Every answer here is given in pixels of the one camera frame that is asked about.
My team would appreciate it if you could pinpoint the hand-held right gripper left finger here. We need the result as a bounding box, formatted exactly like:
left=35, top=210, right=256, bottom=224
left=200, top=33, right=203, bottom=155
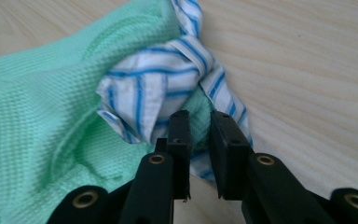
left=154, top=109, right=193, bottom=201

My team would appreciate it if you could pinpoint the white blue striped cloth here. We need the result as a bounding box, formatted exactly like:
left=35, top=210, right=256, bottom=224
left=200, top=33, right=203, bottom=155
left=95, top=0, right=255, bottom=184

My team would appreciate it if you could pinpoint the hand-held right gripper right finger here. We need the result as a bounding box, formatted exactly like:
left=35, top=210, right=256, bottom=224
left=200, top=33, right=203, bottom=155
left=210, top=109, right=255, bottom=201

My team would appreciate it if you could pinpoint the mint green knit cloth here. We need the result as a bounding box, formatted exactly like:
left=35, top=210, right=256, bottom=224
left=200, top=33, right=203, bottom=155
left=0, top=0, right=214, bottom=224

